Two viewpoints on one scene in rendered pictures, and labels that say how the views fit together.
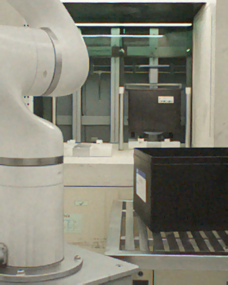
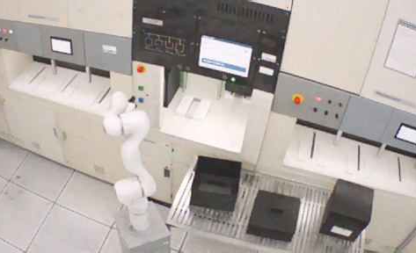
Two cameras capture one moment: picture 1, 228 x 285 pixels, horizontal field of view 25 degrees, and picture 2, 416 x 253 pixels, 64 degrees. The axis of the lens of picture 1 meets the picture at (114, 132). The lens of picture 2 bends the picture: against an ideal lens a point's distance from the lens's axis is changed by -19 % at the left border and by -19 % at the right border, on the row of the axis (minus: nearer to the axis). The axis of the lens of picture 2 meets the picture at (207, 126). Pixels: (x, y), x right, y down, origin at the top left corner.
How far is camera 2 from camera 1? 1.77 m
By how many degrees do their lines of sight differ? 41
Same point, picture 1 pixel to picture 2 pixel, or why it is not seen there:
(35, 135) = (137, 210)
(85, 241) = (182, 162)
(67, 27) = (147, 184)
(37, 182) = (138, 218)
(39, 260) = (141, 229)
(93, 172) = (187, 141)
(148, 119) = (236, 87)
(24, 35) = (131, 191)
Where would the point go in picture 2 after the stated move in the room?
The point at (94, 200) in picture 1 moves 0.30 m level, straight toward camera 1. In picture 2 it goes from (187, 151) to (175, 184)
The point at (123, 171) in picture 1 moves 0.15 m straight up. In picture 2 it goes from (200, 145) to (202, 128)
